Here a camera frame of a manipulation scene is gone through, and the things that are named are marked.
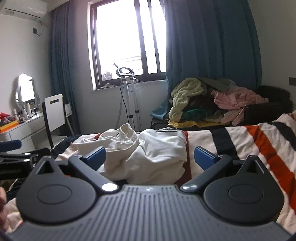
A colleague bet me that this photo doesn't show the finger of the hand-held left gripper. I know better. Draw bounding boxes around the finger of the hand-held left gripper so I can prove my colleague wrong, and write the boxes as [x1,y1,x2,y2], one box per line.
[0,140,22,152]
[0,151,39,168]

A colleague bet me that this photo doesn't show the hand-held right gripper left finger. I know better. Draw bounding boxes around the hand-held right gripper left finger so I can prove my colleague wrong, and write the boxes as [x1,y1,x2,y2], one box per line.
[31,146,118,194]

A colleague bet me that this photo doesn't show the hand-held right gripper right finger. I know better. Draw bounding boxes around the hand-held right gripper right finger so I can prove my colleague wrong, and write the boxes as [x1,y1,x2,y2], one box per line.
[180,146,267,192]

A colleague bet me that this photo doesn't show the white sweatpants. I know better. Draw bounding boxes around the white sweatpants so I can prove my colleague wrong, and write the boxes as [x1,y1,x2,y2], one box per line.
[76,123,188,181]

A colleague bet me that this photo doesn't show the pink clothes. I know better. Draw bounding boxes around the pink clothes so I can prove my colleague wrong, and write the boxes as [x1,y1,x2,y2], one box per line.
[211,87,269,127]

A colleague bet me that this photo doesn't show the person's left hand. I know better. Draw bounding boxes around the person's left hand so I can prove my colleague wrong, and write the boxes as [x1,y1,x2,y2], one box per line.
[0,187,7,229]

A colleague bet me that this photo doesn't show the orange box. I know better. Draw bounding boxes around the orange box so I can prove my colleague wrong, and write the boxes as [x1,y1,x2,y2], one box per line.
[0,120,19,133]

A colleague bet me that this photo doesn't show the white dressing desk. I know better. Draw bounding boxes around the white dressing desk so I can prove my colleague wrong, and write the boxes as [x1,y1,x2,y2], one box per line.
[0,112,47,153]

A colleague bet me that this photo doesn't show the red packets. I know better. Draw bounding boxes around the red packets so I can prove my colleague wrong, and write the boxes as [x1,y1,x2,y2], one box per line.
[0,112,15,123]

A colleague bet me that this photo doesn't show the group of cosmetic bottles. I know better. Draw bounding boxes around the group of cosmetic bottles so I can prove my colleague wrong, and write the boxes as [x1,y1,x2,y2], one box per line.
[13,103,43,121]

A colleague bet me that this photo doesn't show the yellow cloth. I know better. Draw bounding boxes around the yellow cloth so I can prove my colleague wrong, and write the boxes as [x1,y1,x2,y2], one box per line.
[168,119,222,128]

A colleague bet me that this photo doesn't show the green garment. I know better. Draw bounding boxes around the green garment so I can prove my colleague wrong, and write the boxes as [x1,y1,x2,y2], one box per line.
[180,108,208,121]

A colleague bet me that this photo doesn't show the striped blanket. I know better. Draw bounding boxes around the striped blanket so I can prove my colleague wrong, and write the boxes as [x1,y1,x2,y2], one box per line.
[5,112,296,234]

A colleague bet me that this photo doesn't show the white chair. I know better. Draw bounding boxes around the white chair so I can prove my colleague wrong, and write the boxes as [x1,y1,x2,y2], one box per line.
[42,94,74,149]

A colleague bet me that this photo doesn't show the wavy table mirror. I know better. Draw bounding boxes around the wavy table mirror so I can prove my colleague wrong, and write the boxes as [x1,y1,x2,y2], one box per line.
[15,74,36,105]

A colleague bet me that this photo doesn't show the dark brown garment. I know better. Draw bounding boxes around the dark brown garment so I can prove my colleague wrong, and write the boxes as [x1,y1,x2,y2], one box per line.
[196,85,222,110]

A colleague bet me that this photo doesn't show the blue cloth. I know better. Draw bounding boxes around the blue cloth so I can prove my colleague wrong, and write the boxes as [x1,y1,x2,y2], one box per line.
[150,97,173,120]

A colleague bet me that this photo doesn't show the garment steamer stand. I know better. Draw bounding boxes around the garment steamer stand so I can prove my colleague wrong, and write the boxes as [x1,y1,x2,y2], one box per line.
[113,62,148,132]

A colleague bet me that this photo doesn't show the yellow-green knitted blanket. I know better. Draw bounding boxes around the yellow-green knitted blanket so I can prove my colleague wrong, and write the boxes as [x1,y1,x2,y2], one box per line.
[168,77,204,122]

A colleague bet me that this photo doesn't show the olive grey cloth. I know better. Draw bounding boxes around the olive grey cloth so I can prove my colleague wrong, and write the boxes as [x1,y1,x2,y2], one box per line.
[200,77,236,92]

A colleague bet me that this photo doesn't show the black sofa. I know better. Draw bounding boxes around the black sofa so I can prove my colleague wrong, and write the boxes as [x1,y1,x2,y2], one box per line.
[150,85,292,130]

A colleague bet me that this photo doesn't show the grey-blue curtain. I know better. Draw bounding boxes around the grey-blue curtain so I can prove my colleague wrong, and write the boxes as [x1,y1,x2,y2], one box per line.
[47,0,93,137]

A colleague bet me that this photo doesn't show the teal curtain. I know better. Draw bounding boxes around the teal curtain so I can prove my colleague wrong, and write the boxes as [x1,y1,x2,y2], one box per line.
[163,0,263,121]

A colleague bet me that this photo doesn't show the white air conditioner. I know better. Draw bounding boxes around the white air conditioner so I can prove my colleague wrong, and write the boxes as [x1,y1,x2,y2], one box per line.
[0,0,48,22]

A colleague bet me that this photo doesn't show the wall socket with cable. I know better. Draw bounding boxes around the wall socket with cable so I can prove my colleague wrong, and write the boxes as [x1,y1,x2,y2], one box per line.
[33,20,43,37]

